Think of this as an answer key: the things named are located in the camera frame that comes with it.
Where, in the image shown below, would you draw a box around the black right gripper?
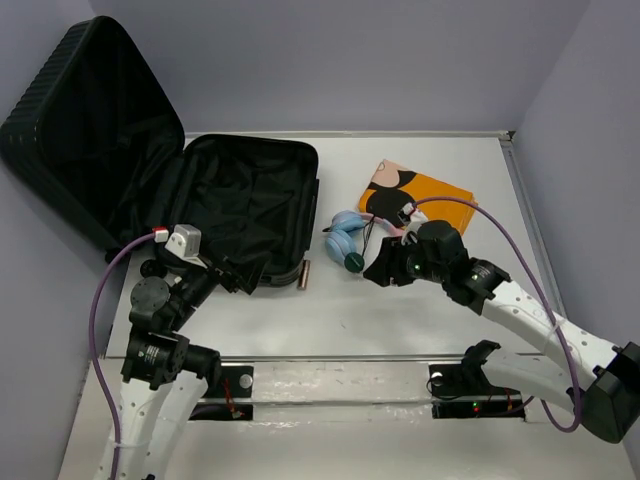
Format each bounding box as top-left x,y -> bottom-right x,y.
362,234 -> 447,286

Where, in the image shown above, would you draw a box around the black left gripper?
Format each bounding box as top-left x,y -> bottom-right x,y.
169,234 -> 272,327

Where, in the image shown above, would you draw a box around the small dark green round case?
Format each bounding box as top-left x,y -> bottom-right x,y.
344,252 -> 365,274

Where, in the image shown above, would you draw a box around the blue and pink headphones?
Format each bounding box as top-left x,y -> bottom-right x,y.
323,210 -> 403,269

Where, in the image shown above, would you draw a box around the orange cartoon print cloth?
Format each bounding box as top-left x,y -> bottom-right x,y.
358,160 -> 475,234

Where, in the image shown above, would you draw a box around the black ribbed hard-shell suitcase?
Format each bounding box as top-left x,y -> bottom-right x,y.
1,16 -> 319,287

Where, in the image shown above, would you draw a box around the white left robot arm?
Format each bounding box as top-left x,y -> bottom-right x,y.
95,258 -> 261,479

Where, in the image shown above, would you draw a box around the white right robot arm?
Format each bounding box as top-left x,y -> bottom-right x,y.
364,220 -> 639,444

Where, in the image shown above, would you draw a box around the brown cylindrical tube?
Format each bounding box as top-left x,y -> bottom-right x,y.
297,260 -> 311,291

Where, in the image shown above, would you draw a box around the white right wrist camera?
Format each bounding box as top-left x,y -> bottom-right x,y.
397,202 -> 429,236

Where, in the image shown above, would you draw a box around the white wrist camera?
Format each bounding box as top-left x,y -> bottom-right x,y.
397,202 -> 429,236
165,224 -> 202,261

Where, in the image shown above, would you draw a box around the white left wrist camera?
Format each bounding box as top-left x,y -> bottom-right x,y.
165,224 -> 202,261

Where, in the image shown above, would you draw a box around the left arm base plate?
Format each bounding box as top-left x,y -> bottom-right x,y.
190,364 -> 254,422

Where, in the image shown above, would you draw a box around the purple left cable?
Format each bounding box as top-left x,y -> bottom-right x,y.
88,227 -> 171,480

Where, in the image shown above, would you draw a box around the purple cable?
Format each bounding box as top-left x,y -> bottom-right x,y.
413,196 -> 584,433
88,227 -> 171,480

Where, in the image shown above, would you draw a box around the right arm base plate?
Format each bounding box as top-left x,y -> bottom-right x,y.
425,363 -> 526,420

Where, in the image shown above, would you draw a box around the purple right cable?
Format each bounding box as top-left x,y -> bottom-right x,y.
413,196 -> 584,433

